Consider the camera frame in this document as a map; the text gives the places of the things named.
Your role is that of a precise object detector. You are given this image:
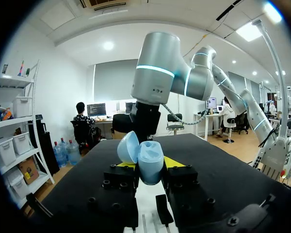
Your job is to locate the white plate with black stands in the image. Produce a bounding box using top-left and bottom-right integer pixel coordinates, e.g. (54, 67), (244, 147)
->
(123, 181), (179, 233)

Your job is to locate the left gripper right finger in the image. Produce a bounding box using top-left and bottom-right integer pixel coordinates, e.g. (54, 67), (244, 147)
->
(162, 156), (224, 222)

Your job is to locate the light blue earbud case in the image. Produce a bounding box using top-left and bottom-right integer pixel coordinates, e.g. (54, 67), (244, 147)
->
(116, 131), (164, 186)

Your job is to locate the white cable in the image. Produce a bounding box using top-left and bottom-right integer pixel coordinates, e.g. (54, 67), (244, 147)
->
(160, 103), (210, 126)

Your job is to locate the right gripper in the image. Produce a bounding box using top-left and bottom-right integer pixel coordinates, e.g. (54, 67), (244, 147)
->
(112, 101), (162, 142)

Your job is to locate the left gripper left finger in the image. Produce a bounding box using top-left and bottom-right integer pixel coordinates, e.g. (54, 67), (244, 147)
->
(83, 162), (139, 229)

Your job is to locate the person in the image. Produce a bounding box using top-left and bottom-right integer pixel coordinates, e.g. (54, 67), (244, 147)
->
(71, 101), (97, 147)
(216, 96), (237, 138)

